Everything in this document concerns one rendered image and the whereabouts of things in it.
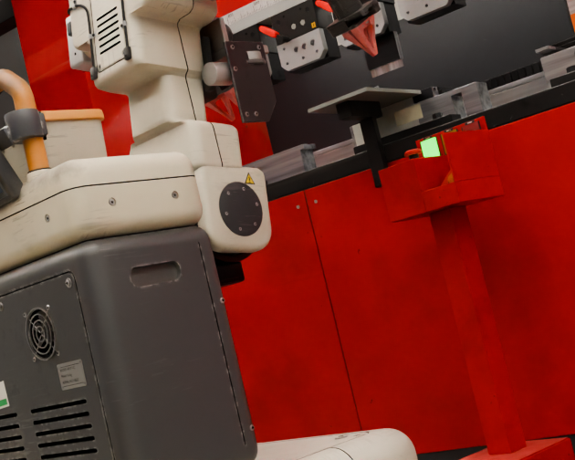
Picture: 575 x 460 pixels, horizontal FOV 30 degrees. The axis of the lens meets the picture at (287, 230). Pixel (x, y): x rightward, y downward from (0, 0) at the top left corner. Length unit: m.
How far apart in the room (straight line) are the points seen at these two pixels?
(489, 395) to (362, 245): 0.60
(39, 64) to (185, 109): 1.42
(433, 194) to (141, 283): 0.86
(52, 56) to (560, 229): 1.65
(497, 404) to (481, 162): 0.52
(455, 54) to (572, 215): 1.00
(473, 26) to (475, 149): 1.03
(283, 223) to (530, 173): 0.73
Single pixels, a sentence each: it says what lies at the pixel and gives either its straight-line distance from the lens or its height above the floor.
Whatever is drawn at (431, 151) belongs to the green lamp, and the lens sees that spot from 2.47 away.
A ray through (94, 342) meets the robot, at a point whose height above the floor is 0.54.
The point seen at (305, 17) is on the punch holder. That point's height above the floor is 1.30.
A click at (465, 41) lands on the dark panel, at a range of 3.32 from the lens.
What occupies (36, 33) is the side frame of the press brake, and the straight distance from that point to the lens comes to 3.40.
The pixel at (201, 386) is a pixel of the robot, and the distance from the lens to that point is 1.64.
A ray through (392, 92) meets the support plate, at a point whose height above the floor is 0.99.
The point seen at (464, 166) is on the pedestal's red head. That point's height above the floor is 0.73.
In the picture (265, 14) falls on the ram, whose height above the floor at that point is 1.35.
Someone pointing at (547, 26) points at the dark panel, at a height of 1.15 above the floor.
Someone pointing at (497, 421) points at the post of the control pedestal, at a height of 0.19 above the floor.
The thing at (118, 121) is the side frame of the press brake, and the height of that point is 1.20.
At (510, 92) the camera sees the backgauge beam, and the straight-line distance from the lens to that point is 2.94.
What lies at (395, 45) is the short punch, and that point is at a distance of 2.84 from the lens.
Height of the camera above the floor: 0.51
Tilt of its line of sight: 5 degrees up
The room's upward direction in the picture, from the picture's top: 13 degrees counter-clockwise
